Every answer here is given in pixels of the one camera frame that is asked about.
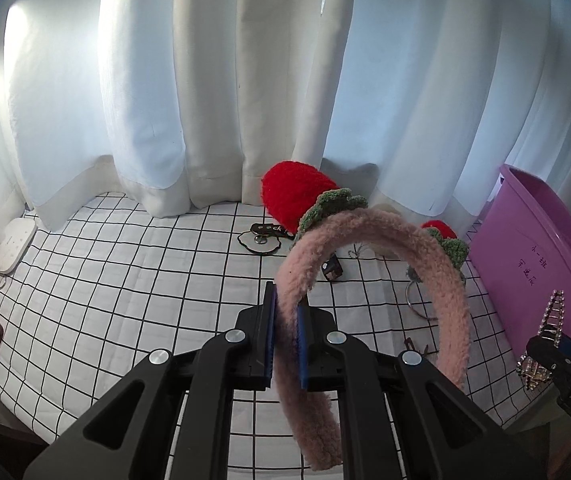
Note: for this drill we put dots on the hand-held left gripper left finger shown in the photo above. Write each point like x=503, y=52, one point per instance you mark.
x=268, y=340

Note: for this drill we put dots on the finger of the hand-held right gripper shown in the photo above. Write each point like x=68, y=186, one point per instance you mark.
x=548, y=350

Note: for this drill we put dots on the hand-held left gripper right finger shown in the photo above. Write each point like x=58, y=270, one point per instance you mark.
x=303, y=355

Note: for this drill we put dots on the rhinestone hair clip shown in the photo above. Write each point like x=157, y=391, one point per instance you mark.
x=554, y=320

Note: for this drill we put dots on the pink fuzzy strawberry headband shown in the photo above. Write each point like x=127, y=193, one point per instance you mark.
x=365, y=232

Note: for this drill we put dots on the small black square clip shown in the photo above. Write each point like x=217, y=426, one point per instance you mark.
x=334, y=270

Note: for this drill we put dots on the purple plastic storage box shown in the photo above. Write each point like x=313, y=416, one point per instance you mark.
x=525, y=260

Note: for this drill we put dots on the small brown hair clip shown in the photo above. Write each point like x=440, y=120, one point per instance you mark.
x=415, y=346

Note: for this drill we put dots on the black and white checked cloth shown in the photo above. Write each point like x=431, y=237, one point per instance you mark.
x=140, y=285

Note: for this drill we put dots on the white curtain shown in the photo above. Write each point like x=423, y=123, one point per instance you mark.
x=245, y=85

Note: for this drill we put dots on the white flat electronic device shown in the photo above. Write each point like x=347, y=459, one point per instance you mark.
x=13, y=245

